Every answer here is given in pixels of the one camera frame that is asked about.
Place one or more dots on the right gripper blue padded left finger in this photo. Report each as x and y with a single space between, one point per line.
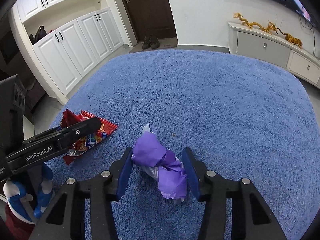
121 171

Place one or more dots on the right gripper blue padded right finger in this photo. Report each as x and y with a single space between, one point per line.
195 171

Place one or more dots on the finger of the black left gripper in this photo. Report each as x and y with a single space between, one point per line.
72 133

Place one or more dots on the red chip bag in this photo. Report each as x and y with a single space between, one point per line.
89 141

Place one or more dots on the purple paper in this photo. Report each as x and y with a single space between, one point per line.
161 164

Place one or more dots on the maroon sleeve forearm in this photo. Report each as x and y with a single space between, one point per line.
19 229

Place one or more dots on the blue white gloved hand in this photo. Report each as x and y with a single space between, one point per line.
29 195

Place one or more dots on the blue fluffy cloth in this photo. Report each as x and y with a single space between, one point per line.
242 117

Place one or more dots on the white shoe cabinet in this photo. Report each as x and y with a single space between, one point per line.
62 41

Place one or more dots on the dark shoes pair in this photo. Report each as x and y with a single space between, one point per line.
150 42

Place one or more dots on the white low tv cabinet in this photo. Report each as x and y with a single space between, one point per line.
273 49

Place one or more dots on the brown entrance door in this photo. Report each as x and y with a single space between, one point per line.
151 18

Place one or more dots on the golden dragon ornament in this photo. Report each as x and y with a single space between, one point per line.
271 27

